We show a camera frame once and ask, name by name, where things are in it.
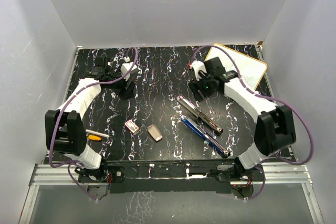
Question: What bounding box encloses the white marker pen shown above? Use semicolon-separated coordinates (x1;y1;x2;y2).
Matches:
86;129;110;138

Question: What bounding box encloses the yellow framed whiteboard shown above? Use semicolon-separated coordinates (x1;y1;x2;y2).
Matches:
205;43;268;89

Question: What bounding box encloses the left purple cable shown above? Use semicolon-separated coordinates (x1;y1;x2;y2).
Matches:
49;47;139;201

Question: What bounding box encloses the staple strip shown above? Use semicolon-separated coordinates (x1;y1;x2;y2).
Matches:
147;124;163;142

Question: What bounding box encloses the orange marker cap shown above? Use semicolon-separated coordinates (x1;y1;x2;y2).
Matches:
88;134;102;141

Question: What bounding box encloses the red staple box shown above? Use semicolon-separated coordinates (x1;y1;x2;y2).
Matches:
125;120;140;134

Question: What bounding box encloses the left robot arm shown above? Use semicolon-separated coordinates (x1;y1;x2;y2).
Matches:
45;57;137;182

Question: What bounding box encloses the purple cable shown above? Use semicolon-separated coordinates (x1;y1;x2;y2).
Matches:
49;47;139;201
193;45;314;201

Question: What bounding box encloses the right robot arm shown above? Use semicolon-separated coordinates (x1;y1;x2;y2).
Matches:
188;57;296;180

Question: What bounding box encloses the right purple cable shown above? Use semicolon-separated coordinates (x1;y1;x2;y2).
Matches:
193;45;314;201

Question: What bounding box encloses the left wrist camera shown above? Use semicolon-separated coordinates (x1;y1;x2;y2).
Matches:
120;56;138;81

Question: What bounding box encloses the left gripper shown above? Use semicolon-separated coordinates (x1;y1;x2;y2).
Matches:
105;67;135;100

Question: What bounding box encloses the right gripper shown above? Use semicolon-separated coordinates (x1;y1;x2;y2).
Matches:
187;71;215;103

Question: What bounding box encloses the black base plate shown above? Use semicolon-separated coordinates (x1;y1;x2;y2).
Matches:
76;159;264;194

